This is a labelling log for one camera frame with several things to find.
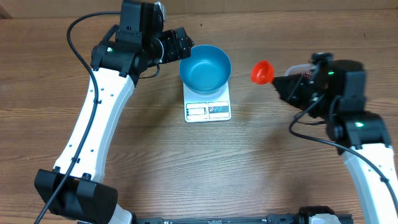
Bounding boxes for red measuring scoop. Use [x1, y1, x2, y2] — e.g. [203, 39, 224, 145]
[251, 60, 274, 85]

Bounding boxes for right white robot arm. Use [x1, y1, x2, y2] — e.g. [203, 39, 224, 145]
[272, 59, 397, 223]

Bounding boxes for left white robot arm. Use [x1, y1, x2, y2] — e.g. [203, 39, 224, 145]
[34, 1, 193, 224]

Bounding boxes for teal blue bowl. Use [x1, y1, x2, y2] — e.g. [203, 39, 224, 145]
[179, 45, 232, 95]

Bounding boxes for white digital kitchen scale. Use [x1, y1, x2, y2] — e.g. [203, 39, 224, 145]
[183, 83, 232, 123]

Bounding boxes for red beans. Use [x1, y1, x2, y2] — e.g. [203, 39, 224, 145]
[298, 72, 312, 79]

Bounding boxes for clear plastic bean container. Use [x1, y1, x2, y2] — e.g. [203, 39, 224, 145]
[284, 63, 313, 77]

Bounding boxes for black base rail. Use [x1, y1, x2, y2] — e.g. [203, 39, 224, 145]
[116, 205, 354, 224]

